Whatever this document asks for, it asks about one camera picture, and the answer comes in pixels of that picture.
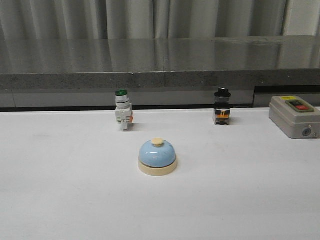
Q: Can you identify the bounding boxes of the blue and cream desk bell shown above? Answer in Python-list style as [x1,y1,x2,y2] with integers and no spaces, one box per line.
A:
[138,137,178,176]

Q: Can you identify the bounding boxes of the green push button switch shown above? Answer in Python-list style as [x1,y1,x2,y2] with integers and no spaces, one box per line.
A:
[115,89,133,131]

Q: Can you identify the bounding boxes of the black rotary selector switch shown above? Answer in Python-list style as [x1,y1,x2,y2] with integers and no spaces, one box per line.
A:
[213,87,232,125]

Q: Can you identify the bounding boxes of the grey curtain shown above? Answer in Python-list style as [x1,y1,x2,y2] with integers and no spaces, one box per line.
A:
[0,0,320,40]

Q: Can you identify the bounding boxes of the grey start stop switch box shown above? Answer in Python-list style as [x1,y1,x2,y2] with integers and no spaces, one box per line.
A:
[269,96,320,139]

